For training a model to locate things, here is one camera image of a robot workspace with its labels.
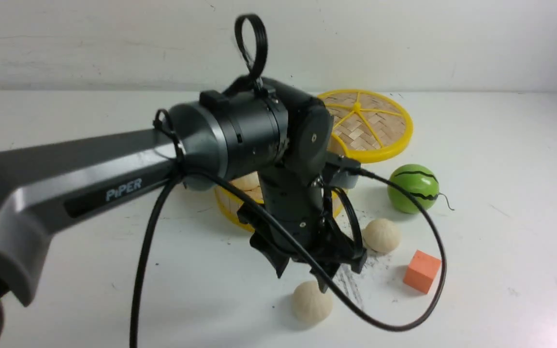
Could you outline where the yellow rimmed bamboo steamer lid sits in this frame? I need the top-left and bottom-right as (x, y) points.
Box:
(318, 89), (413, 163)

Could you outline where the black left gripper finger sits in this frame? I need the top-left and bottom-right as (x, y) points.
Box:
(249, 233), (290, 279)

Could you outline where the white toy bun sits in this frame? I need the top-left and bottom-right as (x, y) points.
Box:
(230, 172), (260, 191)
(362, 218), (402, 255)
(291, 281), (333, 326)

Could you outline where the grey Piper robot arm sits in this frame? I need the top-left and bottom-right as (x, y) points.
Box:
(0, 76), (366, 333)

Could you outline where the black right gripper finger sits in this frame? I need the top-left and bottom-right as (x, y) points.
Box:
(310, 266), (333, 293)

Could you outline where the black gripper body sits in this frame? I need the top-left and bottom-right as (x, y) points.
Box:
(237, 168), (367, 274)

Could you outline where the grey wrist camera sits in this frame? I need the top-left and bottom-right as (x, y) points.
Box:
(321, 151), (362, 190)

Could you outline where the yellow rimmed bamboo steamer tray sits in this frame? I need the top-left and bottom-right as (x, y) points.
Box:
(214, 172), (345, 233)

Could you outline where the green toy watermelon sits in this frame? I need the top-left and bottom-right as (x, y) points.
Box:
(387, 164), (453, 215)

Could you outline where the orange foam cube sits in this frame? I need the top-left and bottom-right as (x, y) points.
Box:
(403, 250), (442, 294)

